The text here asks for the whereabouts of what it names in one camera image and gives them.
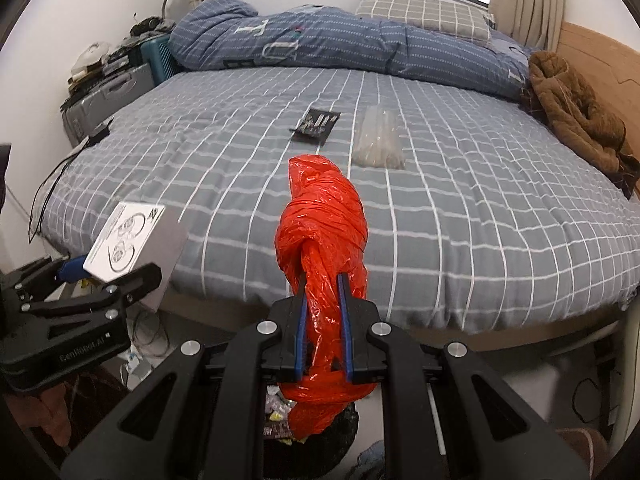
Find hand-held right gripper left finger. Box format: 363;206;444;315
60;272;308;480

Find white cardboard box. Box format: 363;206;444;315
82;201;190;313

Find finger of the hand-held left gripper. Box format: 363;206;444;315
0;255;90;306
22;264;163;318

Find black floor cable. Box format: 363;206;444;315
572;377;603;423

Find brown fleece coat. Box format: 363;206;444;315
520;50;640;196

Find grey checked pillow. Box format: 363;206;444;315
355;0;493;46

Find white round device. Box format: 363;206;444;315
70;41;112;78

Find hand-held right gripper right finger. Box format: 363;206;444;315
336;272;591;480

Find clear bubble wrap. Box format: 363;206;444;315
351;105;407;170

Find black bag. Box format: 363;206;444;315
127;15;176;38

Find red plastic bag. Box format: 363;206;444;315
275;155;377;441

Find teal suitcase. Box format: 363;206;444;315
140;35;178;86

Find wooden headboard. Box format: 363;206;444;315
555;20;640;161

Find black charger with cable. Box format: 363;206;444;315
27;117;116;241

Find grey suitcase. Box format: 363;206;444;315
60;62;156;143

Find black trash bin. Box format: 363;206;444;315
262;382;361;480

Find black foil packet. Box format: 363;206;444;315
289;108;342;146

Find blue checked duvet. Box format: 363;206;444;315
167;0;536;103

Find grey checked bed sheet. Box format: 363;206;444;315
42;67;640;333

